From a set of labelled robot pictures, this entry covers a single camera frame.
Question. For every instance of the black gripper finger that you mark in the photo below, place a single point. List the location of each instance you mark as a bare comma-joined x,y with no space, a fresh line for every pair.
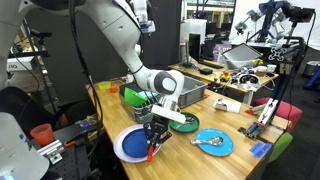
147,135
161,140

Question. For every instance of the green plastic bowl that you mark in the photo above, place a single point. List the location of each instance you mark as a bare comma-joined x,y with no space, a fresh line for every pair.
133,98

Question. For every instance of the lavender plate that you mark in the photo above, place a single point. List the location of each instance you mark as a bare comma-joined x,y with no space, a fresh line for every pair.
117,146

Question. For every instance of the light blue plate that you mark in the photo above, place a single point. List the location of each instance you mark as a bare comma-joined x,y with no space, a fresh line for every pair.
224,149

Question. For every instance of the grey dish rack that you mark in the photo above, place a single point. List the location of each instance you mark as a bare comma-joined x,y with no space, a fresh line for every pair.
141,114

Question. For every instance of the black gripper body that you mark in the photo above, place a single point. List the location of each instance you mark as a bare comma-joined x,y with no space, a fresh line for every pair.
164,111

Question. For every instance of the red plastic cup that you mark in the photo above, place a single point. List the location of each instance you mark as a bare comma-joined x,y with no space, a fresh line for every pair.
43,134

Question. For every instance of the lime green small bowl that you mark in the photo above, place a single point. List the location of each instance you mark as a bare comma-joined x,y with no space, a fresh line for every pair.
104,85

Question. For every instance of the red stool seat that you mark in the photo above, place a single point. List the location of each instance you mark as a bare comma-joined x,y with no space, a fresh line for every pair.
285,111

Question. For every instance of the dark green plate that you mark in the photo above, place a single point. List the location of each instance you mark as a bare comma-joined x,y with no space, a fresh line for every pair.
191,125

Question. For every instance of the orange cube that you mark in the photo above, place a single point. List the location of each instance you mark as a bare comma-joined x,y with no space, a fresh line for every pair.
113,89

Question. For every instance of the metal spoon on blue plate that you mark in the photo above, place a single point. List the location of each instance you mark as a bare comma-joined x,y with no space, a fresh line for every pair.
215,141

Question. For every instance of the white paper pad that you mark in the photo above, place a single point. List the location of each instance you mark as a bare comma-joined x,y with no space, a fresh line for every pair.
227,105

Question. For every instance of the black computer monitor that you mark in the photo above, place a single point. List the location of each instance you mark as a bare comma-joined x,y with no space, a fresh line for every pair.
194,46

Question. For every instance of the grey plastic bin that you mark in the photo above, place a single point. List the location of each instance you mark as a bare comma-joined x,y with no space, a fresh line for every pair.
193,91

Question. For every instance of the dark blue plate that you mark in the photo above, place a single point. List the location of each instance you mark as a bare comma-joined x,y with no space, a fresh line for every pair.
135,144

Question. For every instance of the light blue bowl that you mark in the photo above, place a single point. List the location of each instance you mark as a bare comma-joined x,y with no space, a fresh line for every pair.
148,94

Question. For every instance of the red handled knife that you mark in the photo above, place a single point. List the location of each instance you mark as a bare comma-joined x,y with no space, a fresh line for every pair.
150,152

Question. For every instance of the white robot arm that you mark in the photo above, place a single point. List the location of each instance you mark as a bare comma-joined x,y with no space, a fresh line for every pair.
122,24

